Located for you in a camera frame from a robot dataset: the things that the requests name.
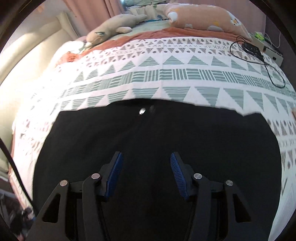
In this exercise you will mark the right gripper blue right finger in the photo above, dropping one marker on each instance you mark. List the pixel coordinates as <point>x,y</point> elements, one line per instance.
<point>183,175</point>

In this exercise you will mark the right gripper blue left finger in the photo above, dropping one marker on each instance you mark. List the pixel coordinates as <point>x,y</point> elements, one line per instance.
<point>109,175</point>

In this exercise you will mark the black shirt with yellow stripes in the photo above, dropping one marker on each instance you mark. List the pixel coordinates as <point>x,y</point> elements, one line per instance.
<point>218,143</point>

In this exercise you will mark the patterned white duvet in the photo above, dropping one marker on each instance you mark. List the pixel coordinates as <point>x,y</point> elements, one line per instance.
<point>203,71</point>

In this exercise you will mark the cream padded headboard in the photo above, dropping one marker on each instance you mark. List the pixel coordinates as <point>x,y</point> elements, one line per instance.
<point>38,47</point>

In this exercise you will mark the white bedside table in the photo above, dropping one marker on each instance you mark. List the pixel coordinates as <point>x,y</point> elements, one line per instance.
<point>268,49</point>

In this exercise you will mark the beige seal plush toy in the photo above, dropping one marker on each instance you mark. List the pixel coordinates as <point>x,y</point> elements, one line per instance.
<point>119,24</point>

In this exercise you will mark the orange floral pillow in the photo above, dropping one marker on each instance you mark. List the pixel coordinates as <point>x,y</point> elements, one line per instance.
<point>205,17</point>

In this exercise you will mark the left pink curtain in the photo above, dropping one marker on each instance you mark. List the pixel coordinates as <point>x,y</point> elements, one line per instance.
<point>93,13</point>

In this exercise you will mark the black device with cable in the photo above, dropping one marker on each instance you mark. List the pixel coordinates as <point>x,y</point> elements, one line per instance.
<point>254,51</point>

